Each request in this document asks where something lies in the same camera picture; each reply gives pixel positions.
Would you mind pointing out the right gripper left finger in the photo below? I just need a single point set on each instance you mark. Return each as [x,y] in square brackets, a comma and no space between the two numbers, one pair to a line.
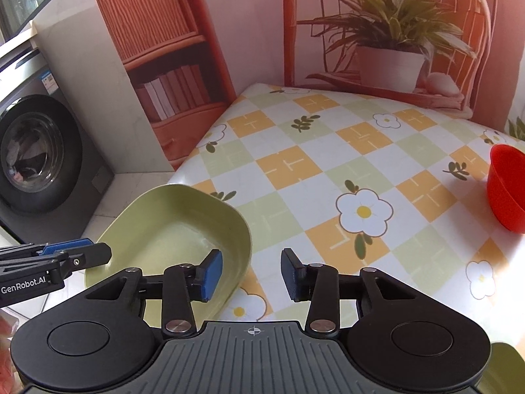
[185,282]

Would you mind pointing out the grey front-load washing machine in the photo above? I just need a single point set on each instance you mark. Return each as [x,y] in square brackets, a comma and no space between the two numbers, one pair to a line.
[53,177]

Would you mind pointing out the floral checkered tablecloth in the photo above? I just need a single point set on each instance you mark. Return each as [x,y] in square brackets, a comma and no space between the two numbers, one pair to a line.
[354,181]

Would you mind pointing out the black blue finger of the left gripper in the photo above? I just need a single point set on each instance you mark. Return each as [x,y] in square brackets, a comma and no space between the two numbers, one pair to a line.
[83,253]

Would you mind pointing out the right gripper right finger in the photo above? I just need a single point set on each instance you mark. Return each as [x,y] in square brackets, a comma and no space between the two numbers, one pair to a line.
[301,279]

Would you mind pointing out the red plastic bowl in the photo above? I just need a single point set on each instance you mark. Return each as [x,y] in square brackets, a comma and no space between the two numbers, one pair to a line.
[505,186]

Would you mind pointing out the printed room backdrop cloth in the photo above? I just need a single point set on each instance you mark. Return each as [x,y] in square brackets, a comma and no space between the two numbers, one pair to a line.
[188,60]

